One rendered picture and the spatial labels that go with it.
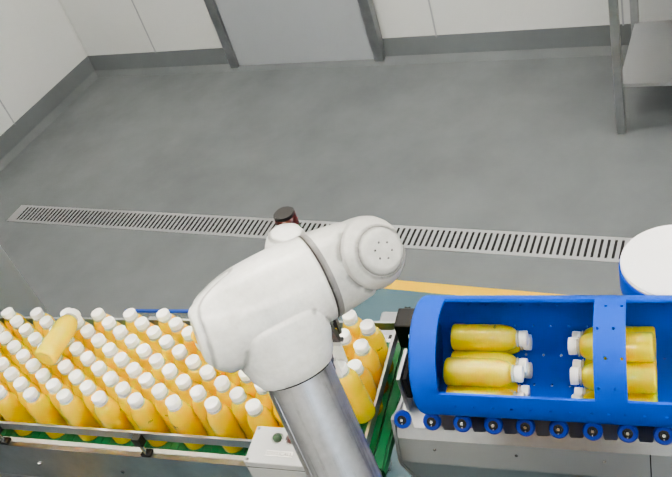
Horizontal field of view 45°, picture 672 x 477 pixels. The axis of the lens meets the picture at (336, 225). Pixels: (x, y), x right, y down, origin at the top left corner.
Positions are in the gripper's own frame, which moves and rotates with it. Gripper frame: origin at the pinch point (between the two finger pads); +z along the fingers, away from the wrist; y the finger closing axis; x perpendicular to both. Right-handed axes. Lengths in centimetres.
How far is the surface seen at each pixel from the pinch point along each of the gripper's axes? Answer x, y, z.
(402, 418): -12.1, -1.0, 20.4
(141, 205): 219, 209, 120
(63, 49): 358, 370, 90
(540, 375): -44, 14, 21
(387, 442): -6.8, -3.0, 28.3
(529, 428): -42.9, -1.4, 20.6
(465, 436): -27.2, -2.0, 24.8
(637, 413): -67, -5, 8
